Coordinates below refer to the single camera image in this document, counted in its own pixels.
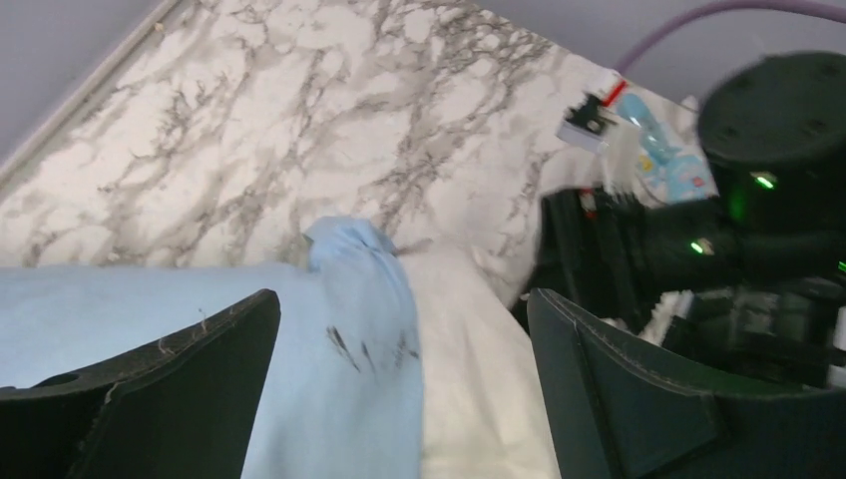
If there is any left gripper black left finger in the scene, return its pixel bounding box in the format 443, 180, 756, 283
1, 289, 280, 478

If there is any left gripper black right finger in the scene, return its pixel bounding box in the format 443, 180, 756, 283
527, 289, 845, 478

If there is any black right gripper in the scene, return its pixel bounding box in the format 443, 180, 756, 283
529, 52, 845, 388

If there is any white pillow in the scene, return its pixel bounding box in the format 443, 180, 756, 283
399, 245, 560, 479

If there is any light blue pillowcase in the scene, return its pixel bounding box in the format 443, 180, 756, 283
1, 218, 423, 478

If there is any small blue white packet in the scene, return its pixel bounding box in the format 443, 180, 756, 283
615, 93, 718, 204

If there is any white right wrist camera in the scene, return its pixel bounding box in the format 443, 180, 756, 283
557, 70, 640, 194

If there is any aluminium table edge frame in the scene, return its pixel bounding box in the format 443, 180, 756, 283
1, 1, 181, 175

